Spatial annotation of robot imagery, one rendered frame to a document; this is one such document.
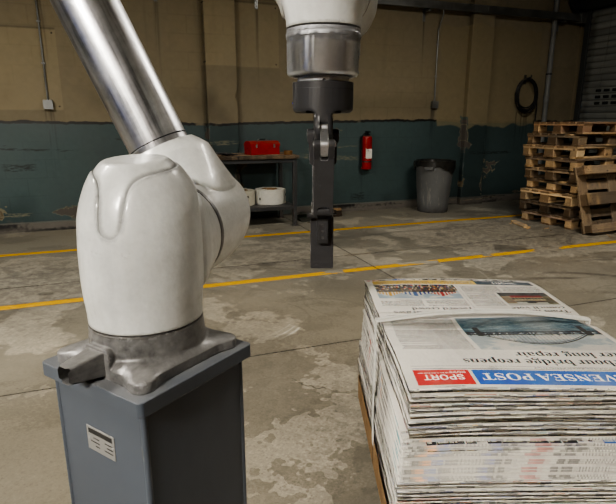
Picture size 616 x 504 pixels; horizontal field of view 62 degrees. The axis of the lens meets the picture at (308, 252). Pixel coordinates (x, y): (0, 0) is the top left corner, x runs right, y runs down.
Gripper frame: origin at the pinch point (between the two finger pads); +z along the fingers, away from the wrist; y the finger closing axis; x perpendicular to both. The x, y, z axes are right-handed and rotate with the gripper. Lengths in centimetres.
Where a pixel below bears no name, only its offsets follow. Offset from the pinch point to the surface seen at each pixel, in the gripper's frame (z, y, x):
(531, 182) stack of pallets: 63, 623, -302
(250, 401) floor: 116, 158, 28
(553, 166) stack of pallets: 39, 587, -312
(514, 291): 10.4, 10.0, -30.7
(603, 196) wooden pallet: 70, 541, -354
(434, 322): 10.7, -2.0, -15.2
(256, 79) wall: -70, 652, 66
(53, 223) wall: 107, 560, 312
